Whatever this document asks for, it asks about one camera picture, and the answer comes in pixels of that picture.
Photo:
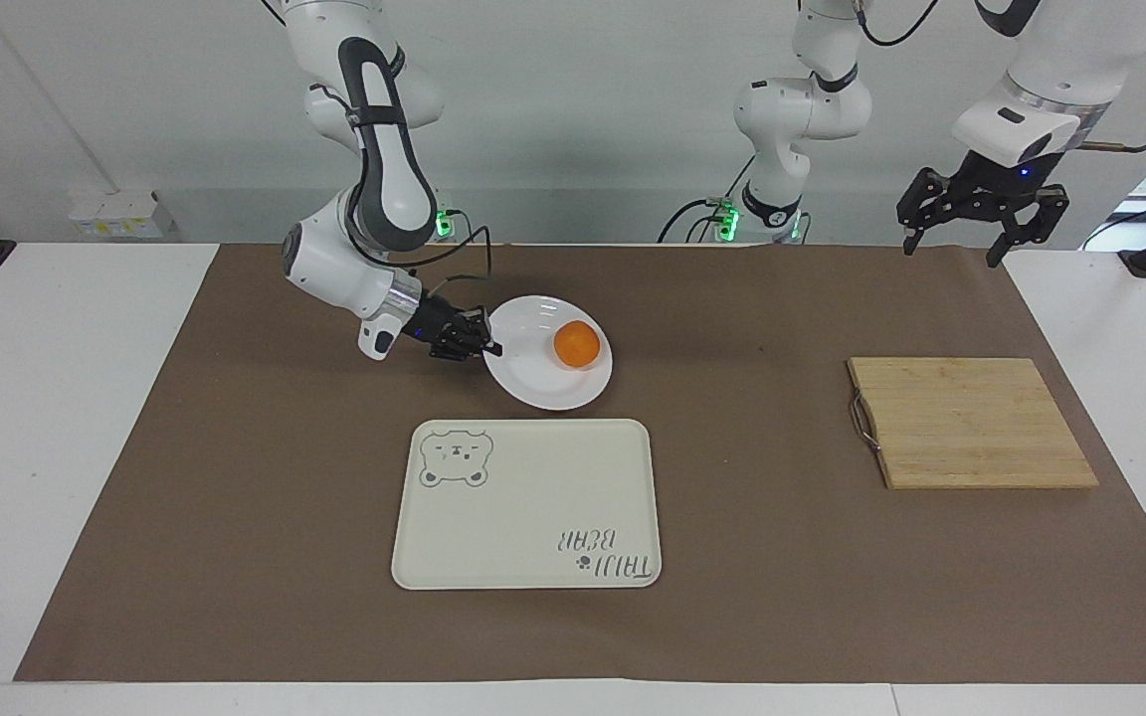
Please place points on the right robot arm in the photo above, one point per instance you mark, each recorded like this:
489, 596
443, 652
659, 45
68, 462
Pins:
389, 179

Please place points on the wooden cutting board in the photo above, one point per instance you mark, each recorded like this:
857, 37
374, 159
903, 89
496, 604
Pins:
971, 423

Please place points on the white box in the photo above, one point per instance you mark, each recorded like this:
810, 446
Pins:
120, 214

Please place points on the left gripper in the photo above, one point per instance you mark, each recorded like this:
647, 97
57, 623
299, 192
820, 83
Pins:
999, 179

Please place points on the white round plate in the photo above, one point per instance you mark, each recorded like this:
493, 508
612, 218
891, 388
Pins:
533, 368

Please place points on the orange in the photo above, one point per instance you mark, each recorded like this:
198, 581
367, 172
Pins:
577, 344

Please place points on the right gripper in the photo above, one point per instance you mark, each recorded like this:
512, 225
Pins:
430, 321

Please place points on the cream tray with bear print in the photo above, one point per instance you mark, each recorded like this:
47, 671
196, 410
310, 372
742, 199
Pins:
533, 497

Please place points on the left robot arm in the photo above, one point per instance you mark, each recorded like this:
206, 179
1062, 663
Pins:
802, 109

